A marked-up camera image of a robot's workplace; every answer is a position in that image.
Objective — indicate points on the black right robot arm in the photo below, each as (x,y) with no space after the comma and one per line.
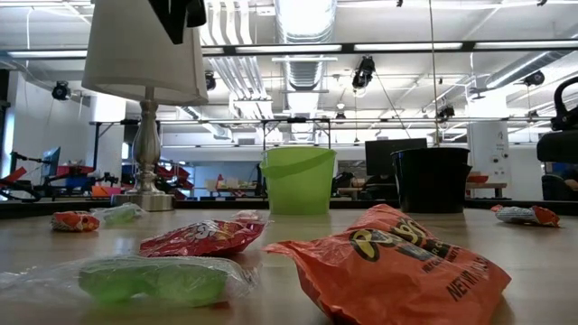
(557,146)

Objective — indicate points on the black plastic bucket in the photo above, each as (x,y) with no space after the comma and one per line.
(431,180)

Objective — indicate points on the black ceiling spotlight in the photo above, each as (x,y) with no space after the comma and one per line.
(446,111)
(61,90)
(210,81)
(535,77)
(363,72)

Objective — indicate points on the orange Reese's packet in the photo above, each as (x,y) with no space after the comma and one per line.
(393,271)
(519,215)

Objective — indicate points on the red Skittles packet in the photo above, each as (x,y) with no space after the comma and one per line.
(203,239)

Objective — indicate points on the small orange candy packet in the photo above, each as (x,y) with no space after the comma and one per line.
(74,221)

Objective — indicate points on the black office chair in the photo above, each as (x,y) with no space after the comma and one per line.
(555,188)

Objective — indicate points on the black overhead beam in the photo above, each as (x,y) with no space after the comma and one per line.
(468,45)

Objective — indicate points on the silver ventilation duct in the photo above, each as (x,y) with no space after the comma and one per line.
(304,45)

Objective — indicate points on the green plastic bucket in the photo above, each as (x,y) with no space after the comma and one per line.
(298,180)

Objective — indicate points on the black aluminium frame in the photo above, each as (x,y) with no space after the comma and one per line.
(203,204)

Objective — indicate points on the red bowl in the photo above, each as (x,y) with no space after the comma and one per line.
(478,179)

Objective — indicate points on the small black robot arm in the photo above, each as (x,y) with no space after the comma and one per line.
(18,189)

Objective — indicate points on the black monitor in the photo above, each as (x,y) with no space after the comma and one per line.
(384,155)

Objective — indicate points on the green candy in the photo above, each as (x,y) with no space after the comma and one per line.
(119,214)
(153,280)

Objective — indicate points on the red object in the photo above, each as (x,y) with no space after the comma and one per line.
(248,216)

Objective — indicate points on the white shade table lamp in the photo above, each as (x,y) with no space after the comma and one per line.
(135,54)

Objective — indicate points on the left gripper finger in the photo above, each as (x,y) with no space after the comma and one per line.
(174,20)
(196,11)

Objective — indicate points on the blue monitor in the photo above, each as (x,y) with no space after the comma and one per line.
(50,162)

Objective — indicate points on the red storage bins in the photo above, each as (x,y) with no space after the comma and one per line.
(169,173)

